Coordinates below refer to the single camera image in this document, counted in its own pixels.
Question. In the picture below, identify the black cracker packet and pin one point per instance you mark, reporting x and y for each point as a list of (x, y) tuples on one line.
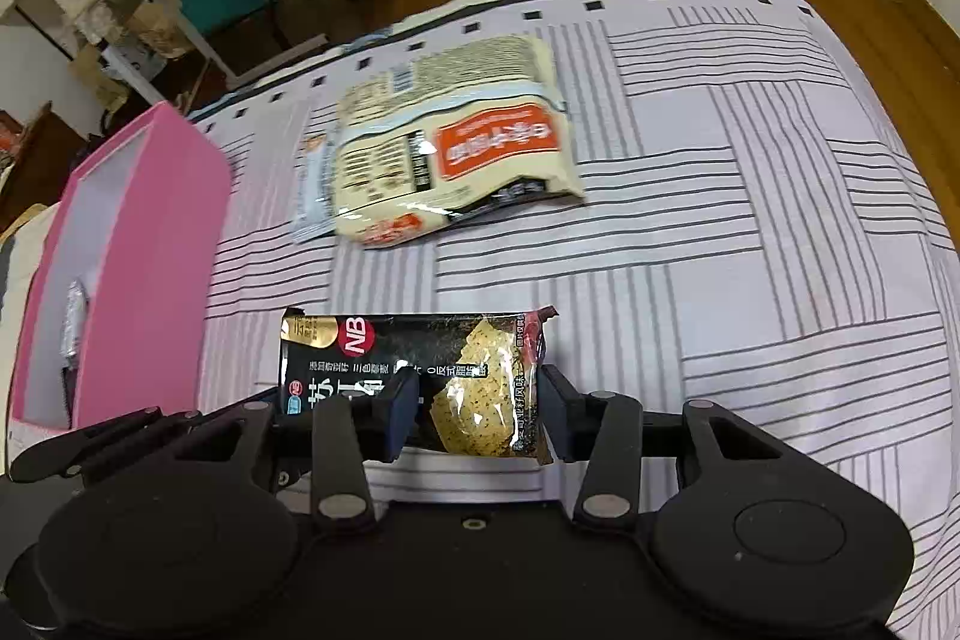
[(465, 377)]

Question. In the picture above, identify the pink storage box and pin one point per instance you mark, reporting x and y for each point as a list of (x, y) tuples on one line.
[(157, 235)]

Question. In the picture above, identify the striped grey bedsheet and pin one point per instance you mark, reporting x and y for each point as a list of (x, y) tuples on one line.
[(712, 197)]

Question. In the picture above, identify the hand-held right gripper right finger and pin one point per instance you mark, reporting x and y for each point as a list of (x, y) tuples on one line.
[(559, 415)]

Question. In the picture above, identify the dark wooden cabinet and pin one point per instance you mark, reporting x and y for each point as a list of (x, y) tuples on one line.
[(37, 153)]

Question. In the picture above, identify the white snack bar wrapper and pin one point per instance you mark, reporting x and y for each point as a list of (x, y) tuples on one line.
[(311, 190)]

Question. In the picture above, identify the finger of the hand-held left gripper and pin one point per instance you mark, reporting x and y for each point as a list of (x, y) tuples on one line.
[(82, 449)]

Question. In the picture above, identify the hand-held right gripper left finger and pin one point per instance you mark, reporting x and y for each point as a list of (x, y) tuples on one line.
[(401, 411)]

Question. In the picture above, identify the cream noodle packet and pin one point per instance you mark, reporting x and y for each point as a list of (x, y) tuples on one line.
[(457, 145)]

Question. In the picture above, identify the clear bag of coated peanuts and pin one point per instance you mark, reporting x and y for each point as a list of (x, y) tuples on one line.
[(75, 317)]

